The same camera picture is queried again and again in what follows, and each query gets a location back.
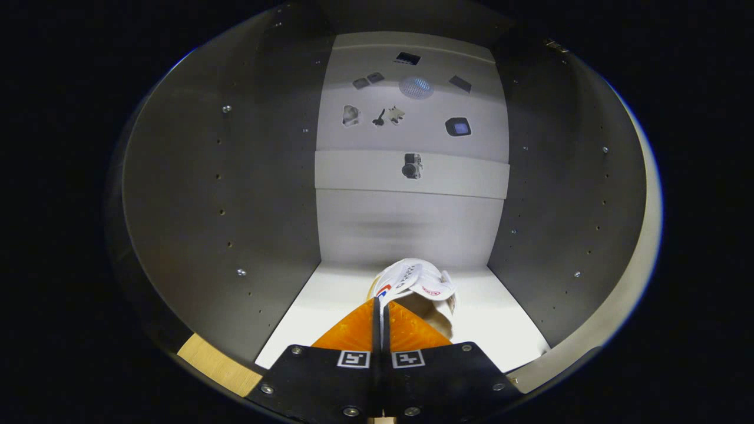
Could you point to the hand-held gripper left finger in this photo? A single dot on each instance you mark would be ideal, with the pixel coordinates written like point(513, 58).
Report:
point(372, 383)

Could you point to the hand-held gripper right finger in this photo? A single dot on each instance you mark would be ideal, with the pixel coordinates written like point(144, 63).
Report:
point(390, 383)

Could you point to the white canvas shoe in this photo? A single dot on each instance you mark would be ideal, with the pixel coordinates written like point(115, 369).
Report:
point(412, 277)

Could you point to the dark grey shoe cabinet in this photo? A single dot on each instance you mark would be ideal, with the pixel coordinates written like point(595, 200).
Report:
point(206, 206)

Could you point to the white cabinet shelf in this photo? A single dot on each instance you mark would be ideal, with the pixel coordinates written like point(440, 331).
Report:
point(330, 306)

